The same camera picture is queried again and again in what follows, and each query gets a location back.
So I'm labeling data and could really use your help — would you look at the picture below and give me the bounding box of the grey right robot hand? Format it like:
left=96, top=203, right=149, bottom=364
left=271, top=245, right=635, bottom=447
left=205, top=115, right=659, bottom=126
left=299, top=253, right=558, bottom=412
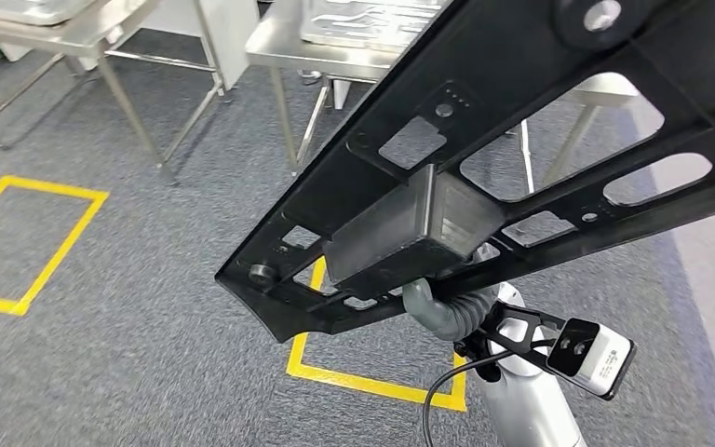
left=401, top=278, right=457, bottom=337

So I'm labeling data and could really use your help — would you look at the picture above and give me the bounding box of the black plastic frame part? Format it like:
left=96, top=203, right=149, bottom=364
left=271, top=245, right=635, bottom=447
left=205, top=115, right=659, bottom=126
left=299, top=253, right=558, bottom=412
left=214, top=0, right=715, bottom=345

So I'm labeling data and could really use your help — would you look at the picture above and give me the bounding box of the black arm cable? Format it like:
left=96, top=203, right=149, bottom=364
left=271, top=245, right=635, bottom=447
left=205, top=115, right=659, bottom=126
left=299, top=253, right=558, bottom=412
left=422, top=339, right=556, bottom=447

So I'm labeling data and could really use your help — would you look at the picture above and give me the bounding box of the white cabinet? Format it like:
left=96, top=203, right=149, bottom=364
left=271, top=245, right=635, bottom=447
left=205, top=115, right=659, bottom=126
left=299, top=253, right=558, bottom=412
left=142, top=0, right=260, bottom=94

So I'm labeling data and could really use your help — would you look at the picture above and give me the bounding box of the yellow floor tape square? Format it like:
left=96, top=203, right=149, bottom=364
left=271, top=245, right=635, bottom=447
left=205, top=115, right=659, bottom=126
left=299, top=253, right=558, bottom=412
left=286, top=255, right=468, bottom=413

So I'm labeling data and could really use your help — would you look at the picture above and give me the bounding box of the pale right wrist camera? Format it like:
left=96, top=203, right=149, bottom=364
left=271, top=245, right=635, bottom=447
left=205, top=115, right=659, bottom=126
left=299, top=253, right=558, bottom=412
left=455, top=301, right=638, bottom=402

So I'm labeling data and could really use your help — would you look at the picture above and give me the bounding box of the stainless steel workbench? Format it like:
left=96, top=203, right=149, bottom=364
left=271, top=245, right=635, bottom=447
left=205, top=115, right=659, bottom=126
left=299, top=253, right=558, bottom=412
left=245, top=0, right=642, bottom=193

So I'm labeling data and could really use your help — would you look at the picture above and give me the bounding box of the silver metal tray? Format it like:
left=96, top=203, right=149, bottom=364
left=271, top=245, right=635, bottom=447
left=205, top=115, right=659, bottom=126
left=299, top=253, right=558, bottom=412
left=0, top=0, right=97, bottom=27

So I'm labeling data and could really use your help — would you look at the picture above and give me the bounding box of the stainless steel side table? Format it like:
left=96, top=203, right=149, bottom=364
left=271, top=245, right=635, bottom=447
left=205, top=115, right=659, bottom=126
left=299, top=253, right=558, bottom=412
left=0, top=0, right=226, bottom=186

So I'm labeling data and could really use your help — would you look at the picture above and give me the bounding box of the stamped silver metal plate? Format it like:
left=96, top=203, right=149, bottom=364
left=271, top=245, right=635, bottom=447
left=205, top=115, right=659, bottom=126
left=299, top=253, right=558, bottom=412
left=298, top=0, right=452, bottom=54

